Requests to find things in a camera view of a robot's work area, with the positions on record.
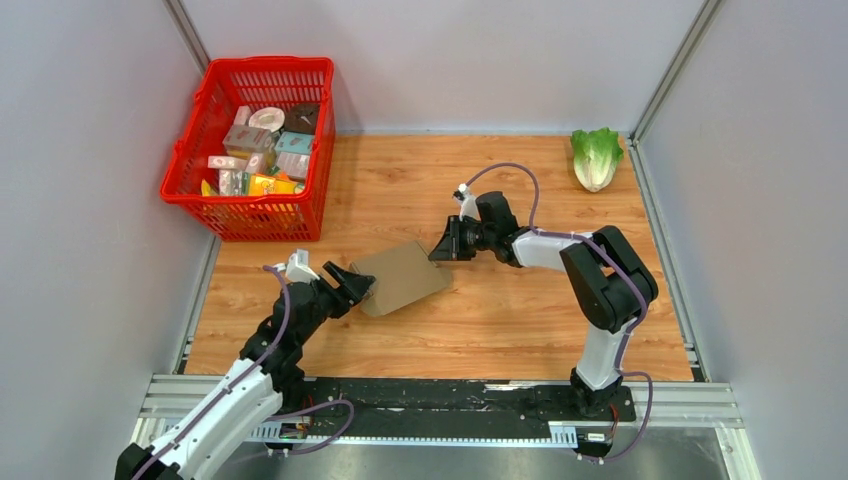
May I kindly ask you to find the dark brown round item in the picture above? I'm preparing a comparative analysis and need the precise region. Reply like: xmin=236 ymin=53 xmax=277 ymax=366
xmin=283 ymin=102 xmax=320 ymax=135

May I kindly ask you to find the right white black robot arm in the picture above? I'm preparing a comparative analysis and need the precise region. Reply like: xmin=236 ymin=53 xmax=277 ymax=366
xmin=428 ymin=191 xmax=658 ymax=419

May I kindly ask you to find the purple cable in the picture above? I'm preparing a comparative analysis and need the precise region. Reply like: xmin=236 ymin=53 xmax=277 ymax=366
xmin=132 ymin=264 xmax=293 ymax=480
xmin=463 ymin=162 xmax=651 ymax=372

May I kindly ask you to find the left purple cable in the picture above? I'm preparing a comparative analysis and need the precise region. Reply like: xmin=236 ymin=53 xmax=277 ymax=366
xmin=132 ymin=264 xmax=293 ymax=480

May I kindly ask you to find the brown cardboard paper box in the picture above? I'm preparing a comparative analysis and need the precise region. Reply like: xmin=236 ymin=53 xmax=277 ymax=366
xmin=351 ymin=241 xmax=453 ymax=317

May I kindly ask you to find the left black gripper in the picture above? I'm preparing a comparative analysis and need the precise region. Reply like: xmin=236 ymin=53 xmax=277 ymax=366
xmin=297 ymin=261 xmax=376 ymax=344

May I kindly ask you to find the teal small box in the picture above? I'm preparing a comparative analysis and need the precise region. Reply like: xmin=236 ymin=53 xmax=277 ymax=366
xmin=274 ymin=131 xmax=315 ymax=155

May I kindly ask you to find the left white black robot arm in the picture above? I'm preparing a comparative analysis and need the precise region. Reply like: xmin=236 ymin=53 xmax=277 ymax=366
xmin=115 ymin=250 xmax=376 ymax=479

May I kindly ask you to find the white perforated cable tray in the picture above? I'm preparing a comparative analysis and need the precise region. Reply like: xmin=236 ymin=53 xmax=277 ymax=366
xmin=135 ymin=420 xmax=579 ymax=446

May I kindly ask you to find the orange yellow snack packet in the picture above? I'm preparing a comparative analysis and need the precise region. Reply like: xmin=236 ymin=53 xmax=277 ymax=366
xmin=247 ymin=174 xmax=305 ymax=197

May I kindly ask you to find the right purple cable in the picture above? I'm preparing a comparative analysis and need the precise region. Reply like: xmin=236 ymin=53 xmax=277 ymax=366
xmin=463 ymin=162 xmax=651 ymax=372

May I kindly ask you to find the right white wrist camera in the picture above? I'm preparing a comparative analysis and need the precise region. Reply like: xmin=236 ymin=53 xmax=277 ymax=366
xmin=452 ymin=183 xmax=479 ymax=220

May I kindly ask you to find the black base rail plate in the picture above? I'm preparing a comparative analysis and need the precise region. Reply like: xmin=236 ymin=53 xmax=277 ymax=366
xmin=281 ymin=377 xmax=637 ymax=440

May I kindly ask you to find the pink grey carton box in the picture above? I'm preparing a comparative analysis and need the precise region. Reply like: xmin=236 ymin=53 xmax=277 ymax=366
xmin=222 ymin=125 xmax=275 ymax=156

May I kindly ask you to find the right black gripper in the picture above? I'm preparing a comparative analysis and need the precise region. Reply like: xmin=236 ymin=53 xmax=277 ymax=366
xmin=428 ymin=215 xmax=495 ymax=262

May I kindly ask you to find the pink white small box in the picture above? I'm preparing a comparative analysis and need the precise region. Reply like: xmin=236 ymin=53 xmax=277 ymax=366
xmin=207 ymin=155 xmax=248 ymax=171

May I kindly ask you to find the green lettuce head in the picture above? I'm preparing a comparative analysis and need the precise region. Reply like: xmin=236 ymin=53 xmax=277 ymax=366
xmin=570 ymin=127 xmax=624 ymax=193

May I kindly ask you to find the red plastic shopping basket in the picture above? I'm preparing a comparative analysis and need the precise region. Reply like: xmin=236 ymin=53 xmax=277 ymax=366
xmin=160 ymin=56 xmax=335 ymax=242

